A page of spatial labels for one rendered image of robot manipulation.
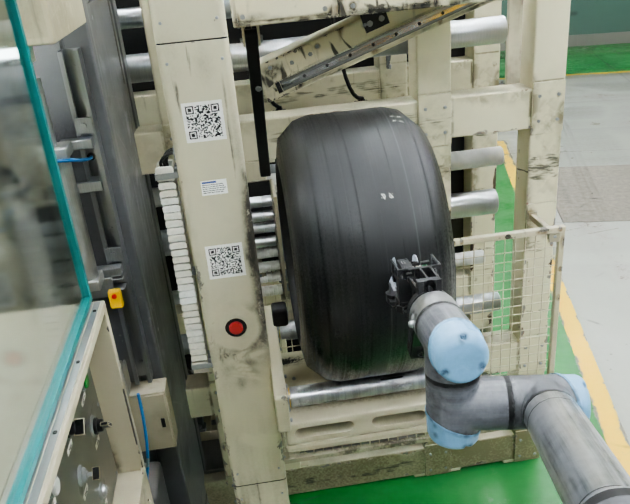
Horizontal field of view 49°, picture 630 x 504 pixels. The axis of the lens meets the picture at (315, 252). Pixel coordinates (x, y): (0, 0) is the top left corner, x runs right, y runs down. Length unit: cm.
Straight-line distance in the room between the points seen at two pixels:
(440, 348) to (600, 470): 25
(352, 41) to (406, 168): 52
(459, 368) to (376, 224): 40
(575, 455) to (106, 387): 83
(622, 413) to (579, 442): 218
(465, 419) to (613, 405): 208
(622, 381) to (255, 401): 195
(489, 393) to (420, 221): 39
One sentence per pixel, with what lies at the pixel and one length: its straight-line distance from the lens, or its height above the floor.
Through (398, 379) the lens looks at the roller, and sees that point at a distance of 154.
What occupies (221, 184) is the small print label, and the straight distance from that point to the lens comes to 136.
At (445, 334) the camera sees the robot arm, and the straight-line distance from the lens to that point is 93.
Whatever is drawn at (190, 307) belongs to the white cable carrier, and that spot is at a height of 112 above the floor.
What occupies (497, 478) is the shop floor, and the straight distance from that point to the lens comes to 266.
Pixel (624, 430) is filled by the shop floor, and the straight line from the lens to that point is 294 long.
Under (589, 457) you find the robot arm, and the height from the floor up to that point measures 129.
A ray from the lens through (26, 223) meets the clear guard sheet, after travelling 100.
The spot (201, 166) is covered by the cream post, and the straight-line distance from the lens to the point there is 135.
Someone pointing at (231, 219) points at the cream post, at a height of 131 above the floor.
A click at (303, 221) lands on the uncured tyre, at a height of 134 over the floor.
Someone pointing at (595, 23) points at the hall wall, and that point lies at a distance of 1069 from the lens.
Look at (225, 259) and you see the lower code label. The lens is 142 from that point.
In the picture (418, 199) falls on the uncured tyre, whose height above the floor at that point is 136.
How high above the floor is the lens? 182
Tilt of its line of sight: 25 degrees down
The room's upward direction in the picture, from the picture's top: 5 degrees counter-clockwise
